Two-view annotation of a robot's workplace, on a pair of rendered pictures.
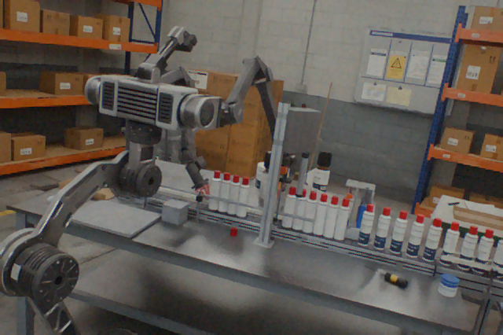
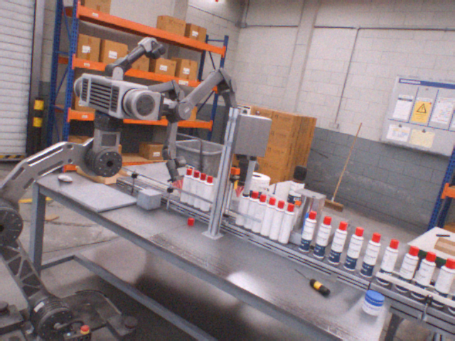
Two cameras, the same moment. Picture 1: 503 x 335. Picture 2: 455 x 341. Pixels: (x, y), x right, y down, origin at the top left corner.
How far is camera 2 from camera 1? 0.64 m
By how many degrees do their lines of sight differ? 15
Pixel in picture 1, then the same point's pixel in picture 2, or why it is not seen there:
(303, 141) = (251, 145)
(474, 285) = (409, 309)
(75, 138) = (146, 150)
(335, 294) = (245, 288)
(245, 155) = (274, 177)
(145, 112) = (104, 102)
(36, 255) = not seen: outside the picture
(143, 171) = (101, 153)
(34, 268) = not seen: outside the picture
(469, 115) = not seen: outside the picture
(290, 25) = (330, 73)
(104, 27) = (177, 67)
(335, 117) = (362, 153)
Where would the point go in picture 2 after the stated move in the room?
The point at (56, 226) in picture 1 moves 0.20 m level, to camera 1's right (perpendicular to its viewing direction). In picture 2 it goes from (16, 187) to (54, 199)
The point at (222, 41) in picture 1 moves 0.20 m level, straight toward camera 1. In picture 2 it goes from (274, 84) to (273, 84)
